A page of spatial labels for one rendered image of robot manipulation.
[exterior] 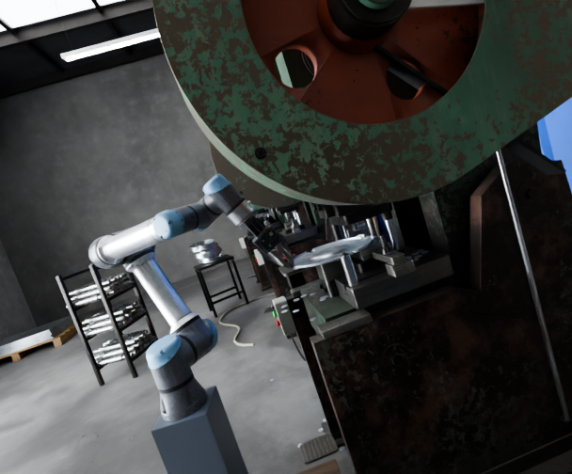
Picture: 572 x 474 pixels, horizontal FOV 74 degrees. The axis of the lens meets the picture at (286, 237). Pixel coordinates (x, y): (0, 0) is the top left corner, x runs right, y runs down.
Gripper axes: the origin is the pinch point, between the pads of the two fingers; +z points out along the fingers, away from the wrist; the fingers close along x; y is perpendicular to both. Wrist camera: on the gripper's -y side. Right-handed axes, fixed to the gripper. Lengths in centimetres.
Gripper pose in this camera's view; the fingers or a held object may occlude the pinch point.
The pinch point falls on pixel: (290, 264)
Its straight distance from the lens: 120.7
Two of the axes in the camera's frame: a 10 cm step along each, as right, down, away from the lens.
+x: 7.2, -6.9, 0.9
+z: 6.8, 7.2, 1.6
